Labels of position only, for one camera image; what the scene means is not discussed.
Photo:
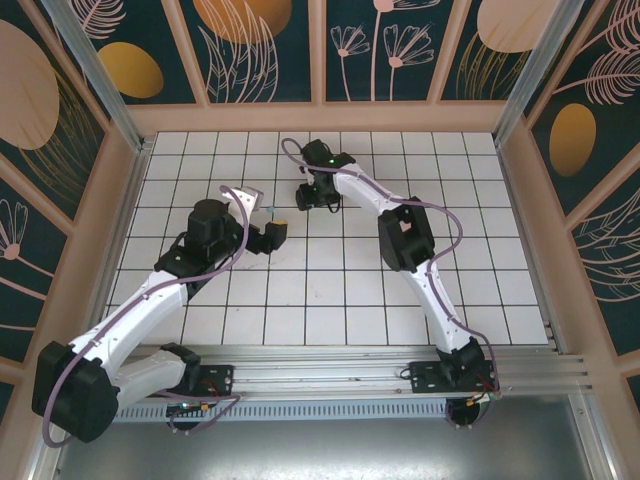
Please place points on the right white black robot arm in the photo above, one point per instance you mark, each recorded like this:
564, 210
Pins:
370, 192

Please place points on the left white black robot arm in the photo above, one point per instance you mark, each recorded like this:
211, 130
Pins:
130, 310

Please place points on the grey metal sheet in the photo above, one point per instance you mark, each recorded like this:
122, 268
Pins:
320, 450

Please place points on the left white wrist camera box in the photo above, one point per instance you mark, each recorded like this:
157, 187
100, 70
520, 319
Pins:
249, 197

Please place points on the aluminium mounting rail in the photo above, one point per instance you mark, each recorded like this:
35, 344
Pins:
320, 370

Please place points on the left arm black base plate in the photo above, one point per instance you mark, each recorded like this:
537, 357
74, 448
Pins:
220, 375

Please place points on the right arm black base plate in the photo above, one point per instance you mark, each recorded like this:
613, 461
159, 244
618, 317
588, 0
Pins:
425, 375

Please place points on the aluminium frame post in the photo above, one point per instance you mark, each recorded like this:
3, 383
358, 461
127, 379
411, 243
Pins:
85, 50
545, 50

